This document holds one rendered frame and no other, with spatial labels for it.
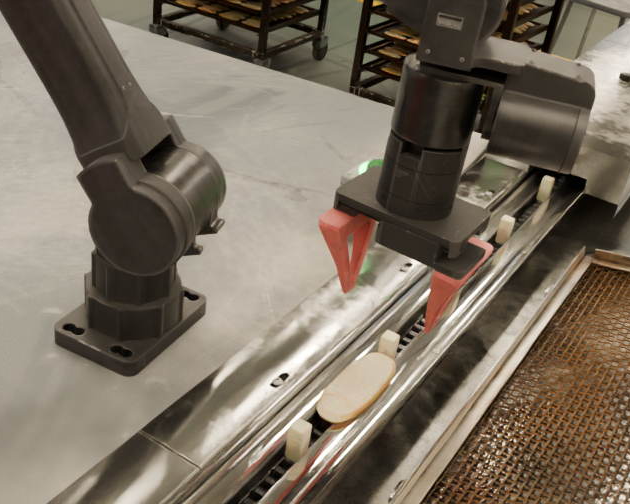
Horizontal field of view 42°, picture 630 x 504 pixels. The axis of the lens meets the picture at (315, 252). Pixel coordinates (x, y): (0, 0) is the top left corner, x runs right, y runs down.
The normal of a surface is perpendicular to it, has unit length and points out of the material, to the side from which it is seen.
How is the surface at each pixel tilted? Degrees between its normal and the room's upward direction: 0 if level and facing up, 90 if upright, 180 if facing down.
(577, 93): 90
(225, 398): 0
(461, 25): 90
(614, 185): 90
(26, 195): 0
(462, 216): 1
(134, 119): 56
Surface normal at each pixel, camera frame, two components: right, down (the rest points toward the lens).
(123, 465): 0.13, -0.84
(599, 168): -0.53, 0.39
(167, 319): 0.79, 0.41
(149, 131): 0.87, -0.26
